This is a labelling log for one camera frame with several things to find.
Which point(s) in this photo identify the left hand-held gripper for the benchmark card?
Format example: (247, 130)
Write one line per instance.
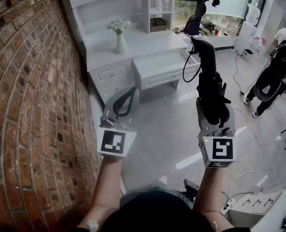
(111, 141)

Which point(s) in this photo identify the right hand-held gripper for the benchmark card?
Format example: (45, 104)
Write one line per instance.
(221, 149)

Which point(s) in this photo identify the person's left forearm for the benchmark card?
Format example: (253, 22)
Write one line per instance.
(106, 185)

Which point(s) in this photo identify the person's right forearm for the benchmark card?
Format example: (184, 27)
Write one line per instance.
(210, 190)

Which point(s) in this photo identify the small closed white drawer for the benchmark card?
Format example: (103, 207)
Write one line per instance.
(116, 89)
(111, 73)

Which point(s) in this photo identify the white desk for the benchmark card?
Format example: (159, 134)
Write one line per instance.
(152, 40)

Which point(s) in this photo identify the white ceramic vase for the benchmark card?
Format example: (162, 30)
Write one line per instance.
(121, 45)

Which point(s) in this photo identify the black round shell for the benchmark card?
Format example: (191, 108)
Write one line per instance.
(269, 81)

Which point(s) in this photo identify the small white appliance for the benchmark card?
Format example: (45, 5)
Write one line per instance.
(247, 55)

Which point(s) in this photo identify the black device at waist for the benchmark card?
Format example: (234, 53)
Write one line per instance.
(190, 187)

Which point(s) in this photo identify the pale flower bouquet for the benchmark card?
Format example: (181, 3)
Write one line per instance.
(117, 24)

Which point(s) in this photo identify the person's white shoe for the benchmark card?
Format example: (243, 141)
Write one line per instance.
(162, 180)

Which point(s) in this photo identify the brown cardboard organiser box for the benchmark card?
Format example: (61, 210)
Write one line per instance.
(157, 25)

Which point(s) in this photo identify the white power strip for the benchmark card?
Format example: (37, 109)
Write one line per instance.
(228, 205)

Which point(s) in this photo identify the olive green bag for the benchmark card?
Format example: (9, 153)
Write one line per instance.
(207, 25)

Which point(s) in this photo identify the white shelf hutch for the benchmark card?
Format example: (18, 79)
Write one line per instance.
(138, 8)

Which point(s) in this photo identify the black backpack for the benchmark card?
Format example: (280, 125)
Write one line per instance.
(193, 25)

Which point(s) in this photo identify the white case with hooks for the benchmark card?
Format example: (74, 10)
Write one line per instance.
(254, 216)

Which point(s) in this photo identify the clear glass jar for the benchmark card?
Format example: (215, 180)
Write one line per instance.
(165, 5)

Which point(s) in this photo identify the white plastic bag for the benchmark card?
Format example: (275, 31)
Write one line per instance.
(253, 14)

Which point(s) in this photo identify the person's black shirt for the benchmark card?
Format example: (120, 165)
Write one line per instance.
(157, 214)

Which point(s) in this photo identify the hanging black bag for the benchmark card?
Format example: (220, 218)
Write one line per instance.
(215, 1)

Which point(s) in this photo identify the white roller screen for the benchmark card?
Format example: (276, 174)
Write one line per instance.
(230, 1)

